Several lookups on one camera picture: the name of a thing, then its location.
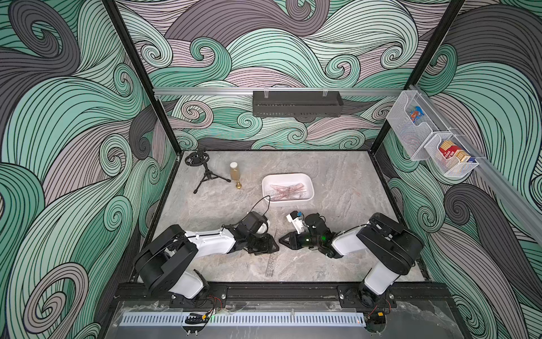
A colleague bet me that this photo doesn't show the clear wall bin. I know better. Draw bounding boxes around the clear wall bin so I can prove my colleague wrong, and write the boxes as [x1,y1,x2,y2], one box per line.
[387,90,445,161]
[424,132,478,178]

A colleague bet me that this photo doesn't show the aluminium back rail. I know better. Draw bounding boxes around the aluminium back rail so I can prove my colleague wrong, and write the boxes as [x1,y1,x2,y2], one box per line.
[153,87,402,97]

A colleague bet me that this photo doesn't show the black wall tray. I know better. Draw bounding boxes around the black wall tray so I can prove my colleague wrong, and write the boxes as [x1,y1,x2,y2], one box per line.
[252,91,344,121]

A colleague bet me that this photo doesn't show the red set square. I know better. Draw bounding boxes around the red set square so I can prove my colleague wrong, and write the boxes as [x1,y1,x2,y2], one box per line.
[269,184,302,201]

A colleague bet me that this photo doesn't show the red card boxes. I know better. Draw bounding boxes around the red card boxes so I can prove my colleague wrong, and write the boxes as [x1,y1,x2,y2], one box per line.
[438,140,477,163]

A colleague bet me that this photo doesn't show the wide red ruler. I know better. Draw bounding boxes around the wide red ruler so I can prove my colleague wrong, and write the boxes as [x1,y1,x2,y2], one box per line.
[270,183,308,203]

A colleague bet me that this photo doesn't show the blue packet in bin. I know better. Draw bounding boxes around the blue packet in bin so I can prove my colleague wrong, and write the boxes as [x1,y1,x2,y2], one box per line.
[409,106,426,126]

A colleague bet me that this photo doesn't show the amber bottle white cap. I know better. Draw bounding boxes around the amber bottle white cap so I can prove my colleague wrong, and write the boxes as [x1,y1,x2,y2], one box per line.
[230,162,242,189]

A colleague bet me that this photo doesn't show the white slotted cable duct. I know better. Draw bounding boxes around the white slotted cable duct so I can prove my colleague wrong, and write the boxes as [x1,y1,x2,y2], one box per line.
[119,312,366,327]

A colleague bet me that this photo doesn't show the long pink clear ruler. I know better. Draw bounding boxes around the long pink clear ruler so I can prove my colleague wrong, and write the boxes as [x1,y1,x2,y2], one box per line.
[265,251,278,278]

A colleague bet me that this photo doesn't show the aluminium rail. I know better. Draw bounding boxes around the aluminium rail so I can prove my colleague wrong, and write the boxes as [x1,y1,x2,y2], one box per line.
[409,85,541,245]
[153,87,402,97]

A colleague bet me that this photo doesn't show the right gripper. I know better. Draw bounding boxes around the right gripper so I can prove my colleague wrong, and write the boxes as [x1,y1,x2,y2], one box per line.
[280,228,323,248]

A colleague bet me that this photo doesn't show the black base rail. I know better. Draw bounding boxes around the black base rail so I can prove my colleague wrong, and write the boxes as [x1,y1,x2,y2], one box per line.
[113,281,454,302]

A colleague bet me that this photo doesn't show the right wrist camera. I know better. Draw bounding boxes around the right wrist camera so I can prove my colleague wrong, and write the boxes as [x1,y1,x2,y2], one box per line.
[287,210,306,234]

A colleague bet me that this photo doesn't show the clear wall bin upper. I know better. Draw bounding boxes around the clear wall bin upper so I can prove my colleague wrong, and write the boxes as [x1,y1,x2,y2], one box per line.
[387,90,445,161]

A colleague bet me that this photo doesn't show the white storage box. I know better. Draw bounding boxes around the white storage box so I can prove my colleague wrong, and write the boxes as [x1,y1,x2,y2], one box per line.
[261,173,315,207]

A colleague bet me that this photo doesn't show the aluminium right rail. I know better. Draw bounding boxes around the aluminium right rail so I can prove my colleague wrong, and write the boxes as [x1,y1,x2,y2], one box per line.
[409,85,541,245]

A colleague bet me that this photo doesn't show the small black tripod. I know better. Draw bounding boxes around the small black tripod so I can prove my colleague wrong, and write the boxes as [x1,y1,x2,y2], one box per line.
[184,149,231,194]

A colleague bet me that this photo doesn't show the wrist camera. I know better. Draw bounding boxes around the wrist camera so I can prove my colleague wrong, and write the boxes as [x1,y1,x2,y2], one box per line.
[287,210,306,234]
[241,211,269,234]

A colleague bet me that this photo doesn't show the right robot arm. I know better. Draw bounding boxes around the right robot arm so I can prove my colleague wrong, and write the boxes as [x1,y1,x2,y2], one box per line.
[279,210,424,305]

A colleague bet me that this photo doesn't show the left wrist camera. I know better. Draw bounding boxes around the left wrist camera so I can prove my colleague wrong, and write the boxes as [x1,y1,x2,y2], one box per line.
[241,211,269,234]

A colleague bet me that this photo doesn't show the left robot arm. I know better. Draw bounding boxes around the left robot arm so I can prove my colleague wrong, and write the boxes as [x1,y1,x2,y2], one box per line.
[134,225,279,299]

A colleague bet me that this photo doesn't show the clear wall bin lower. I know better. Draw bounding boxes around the clear wall bin lower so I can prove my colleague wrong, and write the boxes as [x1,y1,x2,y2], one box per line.
[424,132,478,178]

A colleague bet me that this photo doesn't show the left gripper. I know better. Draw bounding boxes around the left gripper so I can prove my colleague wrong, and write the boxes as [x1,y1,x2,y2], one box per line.
[244,234,279,255]

